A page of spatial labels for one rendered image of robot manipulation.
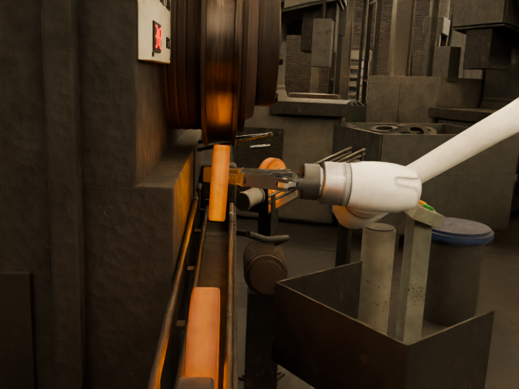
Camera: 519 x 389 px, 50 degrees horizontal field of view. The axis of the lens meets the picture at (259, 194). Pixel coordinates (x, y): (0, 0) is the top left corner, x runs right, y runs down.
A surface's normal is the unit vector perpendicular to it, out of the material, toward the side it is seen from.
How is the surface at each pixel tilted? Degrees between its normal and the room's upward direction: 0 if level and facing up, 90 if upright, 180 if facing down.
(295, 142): 90
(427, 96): 90
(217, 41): 93
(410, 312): 90
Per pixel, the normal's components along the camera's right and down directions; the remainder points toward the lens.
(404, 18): 0.04, 0.21
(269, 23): 0.05, -0.02
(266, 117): -0.20, 0.19
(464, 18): -0.92, 0.07
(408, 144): 0.30, 0.21
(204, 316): 0.06, -0.79
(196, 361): 0.06, -0.36
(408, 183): 0.30, -0.20
